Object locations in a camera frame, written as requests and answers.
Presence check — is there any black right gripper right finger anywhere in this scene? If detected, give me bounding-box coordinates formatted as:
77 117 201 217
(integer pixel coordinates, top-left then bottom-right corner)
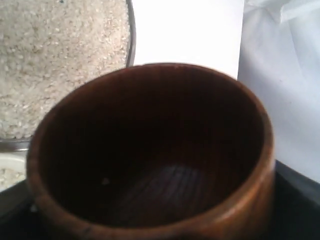
253 160 320 240

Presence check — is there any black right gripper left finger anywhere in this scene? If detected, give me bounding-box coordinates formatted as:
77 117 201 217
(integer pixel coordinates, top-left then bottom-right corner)
0 178 73 240

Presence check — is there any brown wooden cup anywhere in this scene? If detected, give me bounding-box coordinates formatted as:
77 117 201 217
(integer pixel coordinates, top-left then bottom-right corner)
26 63 275 240

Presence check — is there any white ceramic rice bowl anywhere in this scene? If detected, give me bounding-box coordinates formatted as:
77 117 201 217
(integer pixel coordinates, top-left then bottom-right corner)
0 153 26 192

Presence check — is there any large steel rice plate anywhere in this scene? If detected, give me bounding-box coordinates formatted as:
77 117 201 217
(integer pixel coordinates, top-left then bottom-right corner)
0 0 135 153

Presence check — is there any white backdrop cloth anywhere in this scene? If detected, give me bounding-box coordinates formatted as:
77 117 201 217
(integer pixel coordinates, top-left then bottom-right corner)
237 0 320 182

